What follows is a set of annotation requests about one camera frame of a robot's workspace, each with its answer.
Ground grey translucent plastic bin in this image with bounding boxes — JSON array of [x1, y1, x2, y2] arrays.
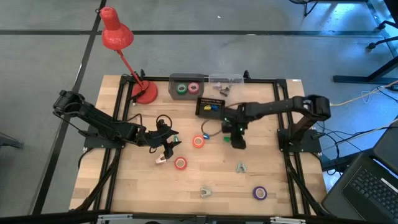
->
[[169, 73, 205, 101]]

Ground yellow cable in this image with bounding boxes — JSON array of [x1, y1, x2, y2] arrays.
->
[[329, 80, 398, 108]]

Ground silver frame bracket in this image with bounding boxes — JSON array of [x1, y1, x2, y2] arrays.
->
[[97, 213, 134, 224], [269, 216, 308, 224]]

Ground red desk lamp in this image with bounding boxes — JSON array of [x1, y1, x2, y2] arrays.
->
[[99, 6, 159, 105]]

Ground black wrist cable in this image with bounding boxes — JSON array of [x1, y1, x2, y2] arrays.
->
[[200, 119, 225, 138], [149, 114, 174, 154]]

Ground black slotted plastic basket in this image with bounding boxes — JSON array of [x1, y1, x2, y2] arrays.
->
[[195, 97, 226, 120]]

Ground black laptop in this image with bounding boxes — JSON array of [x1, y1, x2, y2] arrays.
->
[[321, 119, 398, 224]]

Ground black desk leg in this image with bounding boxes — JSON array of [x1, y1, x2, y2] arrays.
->
[[332, 55, 398, 85]]

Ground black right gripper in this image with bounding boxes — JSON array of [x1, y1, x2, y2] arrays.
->
[[229, 123, 249, 150]]

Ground orange tape roll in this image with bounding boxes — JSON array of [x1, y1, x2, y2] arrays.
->
[[192, 134, 205, 149]]

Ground clear plastic bin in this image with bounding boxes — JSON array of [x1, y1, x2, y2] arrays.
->
[[208, 73, 244, 98]]

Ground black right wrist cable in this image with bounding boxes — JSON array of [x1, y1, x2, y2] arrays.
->
[[200, 119, 225, 138]]

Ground black aluminium table frame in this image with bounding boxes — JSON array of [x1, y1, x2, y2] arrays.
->
[[70, 70, 330, 218]]

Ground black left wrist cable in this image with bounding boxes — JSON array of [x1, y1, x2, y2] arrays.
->
[[149, 114, 174, 154]]

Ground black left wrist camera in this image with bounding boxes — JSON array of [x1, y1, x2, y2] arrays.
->
[[156, 119, 172, 132]]

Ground black chair base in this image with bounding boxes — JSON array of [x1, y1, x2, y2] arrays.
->
[[366, 18, 398, 51]]

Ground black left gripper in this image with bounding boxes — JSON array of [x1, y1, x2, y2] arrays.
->
[[141, 126, 183, 160]]

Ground purple tape roll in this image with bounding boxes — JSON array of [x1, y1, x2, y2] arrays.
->
[[252, 185, 268, 201]]

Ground black floor cables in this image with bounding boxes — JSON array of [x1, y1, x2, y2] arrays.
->
[[313, 119, 398, 162]]

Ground red tape roll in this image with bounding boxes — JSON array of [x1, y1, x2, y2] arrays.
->
[[174, 156, 188, 170]]

